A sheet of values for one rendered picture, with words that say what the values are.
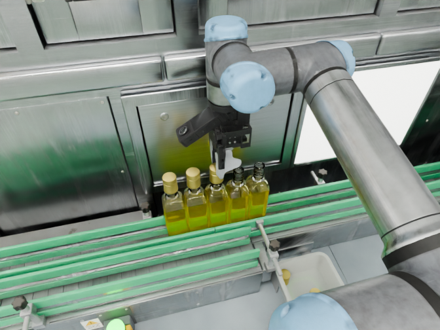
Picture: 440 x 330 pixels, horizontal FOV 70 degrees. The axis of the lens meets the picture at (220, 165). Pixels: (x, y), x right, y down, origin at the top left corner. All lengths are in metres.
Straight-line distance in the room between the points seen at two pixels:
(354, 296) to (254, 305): 0.71
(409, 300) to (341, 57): 0.36
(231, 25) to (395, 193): 0.36
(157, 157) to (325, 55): 0.53
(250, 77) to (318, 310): 0.31
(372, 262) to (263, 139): 0.56
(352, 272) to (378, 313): 0.82
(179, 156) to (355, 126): 0.56
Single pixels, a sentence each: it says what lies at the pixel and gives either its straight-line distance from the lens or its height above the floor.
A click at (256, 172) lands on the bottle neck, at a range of 0.82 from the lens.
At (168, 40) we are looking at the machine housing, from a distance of 0.75.
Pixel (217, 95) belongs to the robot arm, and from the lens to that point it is 0.62.
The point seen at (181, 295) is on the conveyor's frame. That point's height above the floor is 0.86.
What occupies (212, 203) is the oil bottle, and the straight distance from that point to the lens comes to 0.83.
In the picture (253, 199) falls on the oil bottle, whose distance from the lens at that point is 0.87.
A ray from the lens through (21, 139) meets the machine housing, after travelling 0.92.
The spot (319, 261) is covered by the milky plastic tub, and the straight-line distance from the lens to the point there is 1.07.
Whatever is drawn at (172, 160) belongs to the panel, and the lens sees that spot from 0.91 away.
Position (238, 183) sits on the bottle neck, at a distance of 0.82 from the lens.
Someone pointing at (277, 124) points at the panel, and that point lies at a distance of 0.92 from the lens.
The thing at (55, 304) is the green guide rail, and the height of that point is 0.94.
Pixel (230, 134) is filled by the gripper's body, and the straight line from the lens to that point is 0.67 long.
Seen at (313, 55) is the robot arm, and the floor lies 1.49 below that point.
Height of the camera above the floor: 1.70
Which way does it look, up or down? 44 degrees down
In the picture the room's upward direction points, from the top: straight up
